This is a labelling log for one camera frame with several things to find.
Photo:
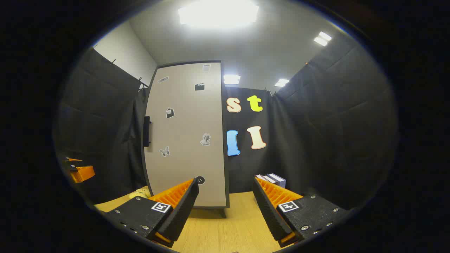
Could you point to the grey cabinet door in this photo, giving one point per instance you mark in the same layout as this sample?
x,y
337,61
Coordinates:
x,y
190,158

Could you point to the yellow plush toy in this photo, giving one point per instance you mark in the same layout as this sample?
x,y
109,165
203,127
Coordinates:
x,y
142,193

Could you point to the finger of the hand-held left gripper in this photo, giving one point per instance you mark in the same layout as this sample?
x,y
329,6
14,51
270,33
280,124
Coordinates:
x,y
74,160
84,173

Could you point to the double ceiling light panel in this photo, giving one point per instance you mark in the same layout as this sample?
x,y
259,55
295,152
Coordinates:
x,y
322,38

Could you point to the pale blue book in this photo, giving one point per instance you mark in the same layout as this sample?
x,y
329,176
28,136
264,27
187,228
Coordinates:
x,y
279,180

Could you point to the grey book dark patch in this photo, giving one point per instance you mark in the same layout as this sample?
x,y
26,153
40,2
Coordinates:
x,y
269,178

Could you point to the dark grey cabinet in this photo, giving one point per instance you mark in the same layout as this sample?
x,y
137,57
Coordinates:
x,y
227,196

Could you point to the large ceiling light panel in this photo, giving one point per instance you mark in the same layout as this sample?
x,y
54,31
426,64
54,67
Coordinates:
x,y
218,14

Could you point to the beige and purple book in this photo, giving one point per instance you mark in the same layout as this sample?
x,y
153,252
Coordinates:
x,y
259,176

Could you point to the black backdrop cloth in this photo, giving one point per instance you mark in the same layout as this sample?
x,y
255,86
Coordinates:
x,y
334,133

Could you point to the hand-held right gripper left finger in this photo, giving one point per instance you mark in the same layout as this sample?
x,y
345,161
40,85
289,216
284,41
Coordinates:
x,y
182,211

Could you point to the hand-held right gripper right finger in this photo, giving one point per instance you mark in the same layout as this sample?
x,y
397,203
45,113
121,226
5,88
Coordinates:
x,y
269,211

